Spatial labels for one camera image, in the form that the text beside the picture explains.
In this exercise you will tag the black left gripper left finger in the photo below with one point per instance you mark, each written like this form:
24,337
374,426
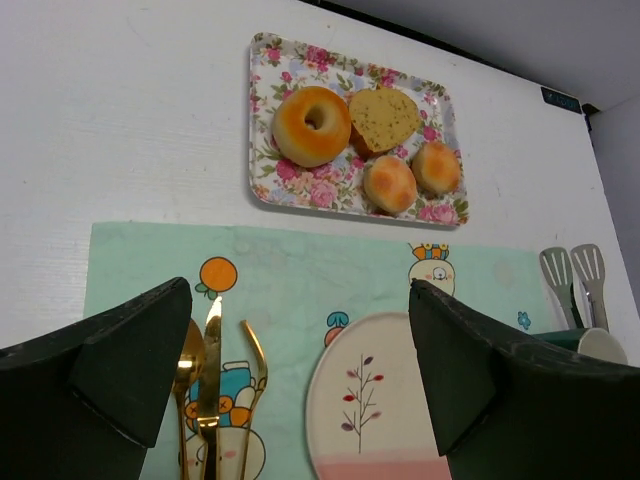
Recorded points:
87,401

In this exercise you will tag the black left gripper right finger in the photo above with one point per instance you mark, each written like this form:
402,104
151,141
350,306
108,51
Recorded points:
504,404

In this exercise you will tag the grey slotted tongs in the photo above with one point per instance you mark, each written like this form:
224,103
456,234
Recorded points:
577,279

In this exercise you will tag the orange ring bagel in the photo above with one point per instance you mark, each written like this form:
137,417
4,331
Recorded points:
312,126

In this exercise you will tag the heart-shaped bread slice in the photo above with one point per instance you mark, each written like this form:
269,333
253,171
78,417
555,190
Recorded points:
381,119

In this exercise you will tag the gold spoon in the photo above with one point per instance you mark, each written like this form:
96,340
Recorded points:
187,373

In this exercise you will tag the green mug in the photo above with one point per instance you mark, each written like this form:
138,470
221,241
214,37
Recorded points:
592,342

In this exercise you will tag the gold knife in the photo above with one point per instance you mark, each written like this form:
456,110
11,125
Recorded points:
209,391

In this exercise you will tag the pink and cream plate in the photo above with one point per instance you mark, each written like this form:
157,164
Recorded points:
366,411

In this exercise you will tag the mint cartoon placemat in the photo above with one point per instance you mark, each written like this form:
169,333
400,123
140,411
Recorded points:
282,291

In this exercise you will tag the small round bun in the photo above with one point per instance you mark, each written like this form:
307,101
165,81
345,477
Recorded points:
436,168
390,184

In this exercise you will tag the dark corner label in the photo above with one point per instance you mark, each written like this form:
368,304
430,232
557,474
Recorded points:
560,100

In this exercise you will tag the floral rectangular tray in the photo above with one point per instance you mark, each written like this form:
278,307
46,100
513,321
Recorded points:
279,67

